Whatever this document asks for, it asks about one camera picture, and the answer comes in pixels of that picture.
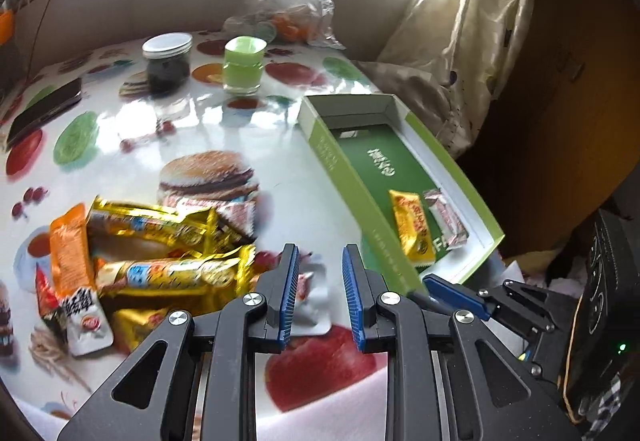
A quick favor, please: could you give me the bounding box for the silver red striped packet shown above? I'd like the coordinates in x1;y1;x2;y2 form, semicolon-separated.
165;197;259;243

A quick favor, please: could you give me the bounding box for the green cardboard box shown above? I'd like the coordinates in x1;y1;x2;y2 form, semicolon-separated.
298;93;506;285

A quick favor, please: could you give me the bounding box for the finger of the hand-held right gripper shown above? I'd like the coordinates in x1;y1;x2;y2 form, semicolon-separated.
409;274;489;321
477;279;557;338

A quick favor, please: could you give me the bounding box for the dark red snack packet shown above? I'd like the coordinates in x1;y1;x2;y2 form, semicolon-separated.
34;266;69;340

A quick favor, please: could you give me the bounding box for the green jar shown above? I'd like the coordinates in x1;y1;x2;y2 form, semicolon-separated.
222;36;269;94

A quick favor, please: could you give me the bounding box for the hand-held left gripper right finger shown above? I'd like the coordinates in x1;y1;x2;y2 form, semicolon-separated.
341;244;581;441

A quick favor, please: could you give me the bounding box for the silver red small packet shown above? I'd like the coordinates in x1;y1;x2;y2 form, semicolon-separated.
422;187;470;251

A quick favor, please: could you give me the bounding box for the brown wooden cabinet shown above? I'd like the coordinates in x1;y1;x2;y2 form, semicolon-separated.
459;0;640;258

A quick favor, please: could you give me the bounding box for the short gold snack packet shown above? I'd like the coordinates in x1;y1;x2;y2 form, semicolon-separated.
111;306;172;353

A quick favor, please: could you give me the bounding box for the black cable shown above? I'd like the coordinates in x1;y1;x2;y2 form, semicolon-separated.
29;0;67;74

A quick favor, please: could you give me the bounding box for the cream patterned curtain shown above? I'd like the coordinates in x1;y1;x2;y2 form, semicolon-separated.
357;0;547;162

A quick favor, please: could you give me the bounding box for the yellow snack packet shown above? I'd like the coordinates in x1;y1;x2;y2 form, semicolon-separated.
389;189;436;266

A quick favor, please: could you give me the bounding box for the long gold snack packet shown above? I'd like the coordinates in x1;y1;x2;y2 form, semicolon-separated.
94;245;257;311
86;195;222;256

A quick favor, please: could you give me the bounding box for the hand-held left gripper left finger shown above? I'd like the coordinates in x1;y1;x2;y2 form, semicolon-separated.
57;243;301;441

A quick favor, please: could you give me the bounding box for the black phone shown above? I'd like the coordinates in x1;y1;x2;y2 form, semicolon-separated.
5;78;84;150

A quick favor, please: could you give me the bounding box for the orange and white snack packet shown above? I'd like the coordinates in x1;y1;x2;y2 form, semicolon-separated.
50;203;115;358

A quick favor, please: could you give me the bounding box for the dark jar with white lid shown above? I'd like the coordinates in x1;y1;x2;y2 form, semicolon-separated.
142;34;194;98

